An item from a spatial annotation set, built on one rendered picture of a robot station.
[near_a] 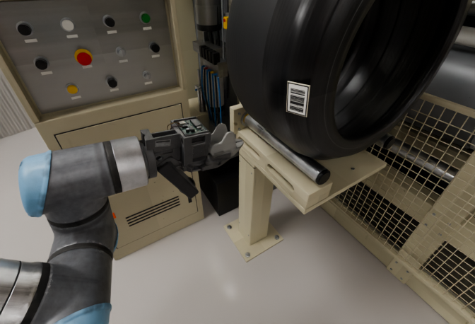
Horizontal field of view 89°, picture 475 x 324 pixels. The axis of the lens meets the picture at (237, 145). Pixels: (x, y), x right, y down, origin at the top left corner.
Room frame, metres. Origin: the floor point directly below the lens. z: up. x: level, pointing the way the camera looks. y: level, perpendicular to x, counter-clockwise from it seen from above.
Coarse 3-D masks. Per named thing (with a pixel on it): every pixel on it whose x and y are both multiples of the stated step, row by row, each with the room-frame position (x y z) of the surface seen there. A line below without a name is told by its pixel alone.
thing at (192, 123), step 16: (176, 128) 0.37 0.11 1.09; (192, 128) 0.37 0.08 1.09; (144, 144) 0.34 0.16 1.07; (160, 144) 0.33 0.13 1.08; (176, 144) 0.34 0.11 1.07; (192, 144) 0.35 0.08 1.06; (208, 144) 0.37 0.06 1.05; (160, 160) 0.33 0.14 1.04; (176, 160) 0.34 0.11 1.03; (192, 160) 0.34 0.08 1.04
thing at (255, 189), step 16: (240, 160) 0.87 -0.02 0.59; (240, 176) 0.86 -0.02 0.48; (256, 176) 0.78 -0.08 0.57; (240, 192) 0.86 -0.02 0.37; (256, 192) 0.78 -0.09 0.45; (240, 208) 0.86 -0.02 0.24; (256, 208) 0.79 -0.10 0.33; (240, 224) 0.86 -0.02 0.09; (256, 224) 0.79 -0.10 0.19; (256, 240) 0.80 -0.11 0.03
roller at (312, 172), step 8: (248, 120) 0.69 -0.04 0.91; (256, 128) 0.65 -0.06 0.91; (264, 128) 0.63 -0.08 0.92; (264, 136) 0.61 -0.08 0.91; (272, 136) 0.59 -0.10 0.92; (272, 144) 0.57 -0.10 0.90; (280, 144) 0.55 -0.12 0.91; (280, 152) 0.54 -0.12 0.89; (288, 152) 0.52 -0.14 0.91; (296, 152) 0.51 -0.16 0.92; (288, 160) 0.51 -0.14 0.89; (296, 160) 0.49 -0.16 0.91; (304, 160) 0.48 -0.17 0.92; (312, 160) 0.47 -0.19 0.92; (304, 168) 0.46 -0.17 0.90; (312, 168) 0.45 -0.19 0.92; (320, 168) 0.44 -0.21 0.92; (312, 176) 0.43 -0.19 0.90; (320, 176) 0.42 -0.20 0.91; (328, 176) 0.43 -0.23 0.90; (320, 184) 0.42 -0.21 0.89
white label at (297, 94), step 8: (288, 88) 0.39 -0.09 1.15; (296, 88) 0.38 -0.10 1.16; (304, 88) 0.37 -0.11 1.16; (288, 96) 0.39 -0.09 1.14; (296, 96) 0.38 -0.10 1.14; (304, 96) 0.37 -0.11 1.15; (288, 104) 0.39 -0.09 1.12; (296, 104) 0.38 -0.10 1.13; (304, 104) 0.37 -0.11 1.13; (296, 112) 0.38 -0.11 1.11; (304, 112) 0.37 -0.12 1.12
